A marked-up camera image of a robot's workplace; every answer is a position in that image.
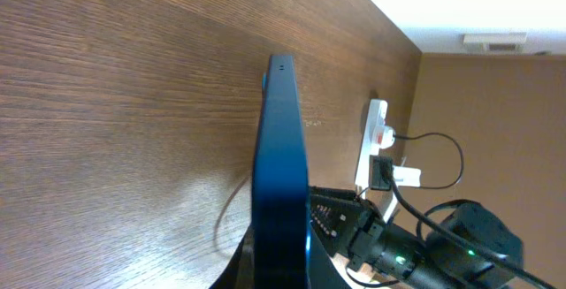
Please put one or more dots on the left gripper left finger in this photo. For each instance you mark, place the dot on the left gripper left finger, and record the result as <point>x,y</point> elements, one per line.
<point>239,272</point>

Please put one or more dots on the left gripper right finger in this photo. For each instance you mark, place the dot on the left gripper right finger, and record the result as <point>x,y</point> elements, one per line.
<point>322,273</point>

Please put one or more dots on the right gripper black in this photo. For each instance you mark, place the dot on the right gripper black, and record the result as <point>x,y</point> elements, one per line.
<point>345,226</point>

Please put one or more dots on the white power strip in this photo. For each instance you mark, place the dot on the white power strip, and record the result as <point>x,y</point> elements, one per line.
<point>376,115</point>

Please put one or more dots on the white wall air vent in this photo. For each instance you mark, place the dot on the white wall air vent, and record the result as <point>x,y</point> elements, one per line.
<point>484,43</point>

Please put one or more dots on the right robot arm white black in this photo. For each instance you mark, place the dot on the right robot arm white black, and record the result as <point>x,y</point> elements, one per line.
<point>436,262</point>

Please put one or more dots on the blue Galaxy smartphone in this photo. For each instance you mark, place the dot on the blue Galaxy smartphone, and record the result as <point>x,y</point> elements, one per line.
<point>280,184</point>

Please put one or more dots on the white USB charger plug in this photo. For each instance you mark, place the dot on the white USB charger plug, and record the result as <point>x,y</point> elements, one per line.
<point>383,136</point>

